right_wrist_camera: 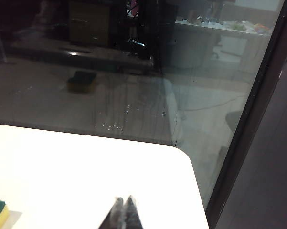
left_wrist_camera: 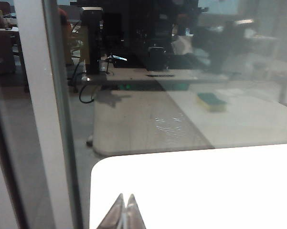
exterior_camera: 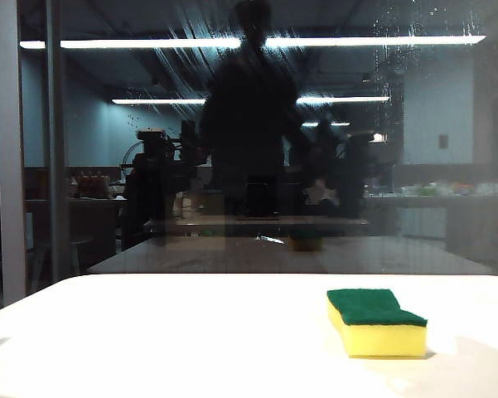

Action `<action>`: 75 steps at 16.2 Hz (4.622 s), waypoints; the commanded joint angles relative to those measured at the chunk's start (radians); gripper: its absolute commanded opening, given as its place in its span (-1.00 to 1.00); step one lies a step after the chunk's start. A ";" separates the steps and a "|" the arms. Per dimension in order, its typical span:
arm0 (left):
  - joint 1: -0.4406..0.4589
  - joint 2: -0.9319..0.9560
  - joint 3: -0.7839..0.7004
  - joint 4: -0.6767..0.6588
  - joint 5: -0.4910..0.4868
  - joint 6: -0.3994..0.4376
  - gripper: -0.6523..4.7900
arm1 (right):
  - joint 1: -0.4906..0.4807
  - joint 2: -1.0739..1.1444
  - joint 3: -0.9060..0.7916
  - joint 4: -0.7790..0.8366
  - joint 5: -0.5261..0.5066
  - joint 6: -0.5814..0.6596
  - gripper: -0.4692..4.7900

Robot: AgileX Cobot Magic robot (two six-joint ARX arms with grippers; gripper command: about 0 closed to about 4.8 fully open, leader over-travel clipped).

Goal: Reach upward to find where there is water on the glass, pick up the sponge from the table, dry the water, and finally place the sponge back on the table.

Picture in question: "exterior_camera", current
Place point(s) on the yellow sponge with green scourer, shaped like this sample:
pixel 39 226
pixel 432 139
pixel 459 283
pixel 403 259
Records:
pixel 377 338

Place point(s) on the large dark glass pane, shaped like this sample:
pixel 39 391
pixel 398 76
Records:
pixel 107 132

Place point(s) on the grey vertical metal pole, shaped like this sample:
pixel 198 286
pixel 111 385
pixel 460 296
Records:
pixel 57 166

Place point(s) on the white vertical window frame post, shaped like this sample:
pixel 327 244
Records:
pixel 9 166

